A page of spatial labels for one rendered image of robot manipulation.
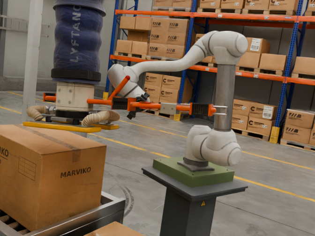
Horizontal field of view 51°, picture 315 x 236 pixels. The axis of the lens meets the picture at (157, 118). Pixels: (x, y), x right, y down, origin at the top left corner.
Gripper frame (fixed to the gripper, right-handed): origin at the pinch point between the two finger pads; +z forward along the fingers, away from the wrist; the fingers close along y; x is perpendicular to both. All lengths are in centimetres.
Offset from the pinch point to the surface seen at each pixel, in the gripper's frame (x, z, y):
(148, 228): -74, -137, 91
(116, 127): 2.1, -15.2, 15.6
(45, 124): 26.6, 1.1, 30.7
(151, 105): -4.3, 4.0, -4.4
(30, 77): 137, -309, 83
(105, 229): -26, -21, 63
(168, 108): -10.6, 6.6, -8.0
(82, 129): 12.4, 7.1, 20.8
